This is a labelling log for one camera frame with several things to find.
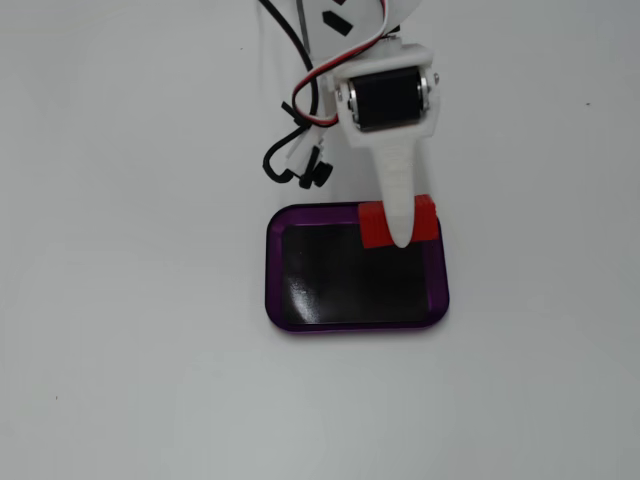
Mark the purple tray with black liner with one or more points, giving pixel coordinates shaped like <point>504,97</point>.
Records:
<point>350,285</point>

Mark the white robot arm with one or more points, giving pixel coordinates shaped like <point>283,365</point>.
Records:
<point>370,20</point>

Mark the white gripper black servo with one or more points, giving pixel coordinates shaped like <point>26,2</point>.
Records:
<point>384,100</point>

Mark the red perforated block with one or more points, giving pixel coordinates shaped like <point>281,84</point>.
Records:
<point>372,225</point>

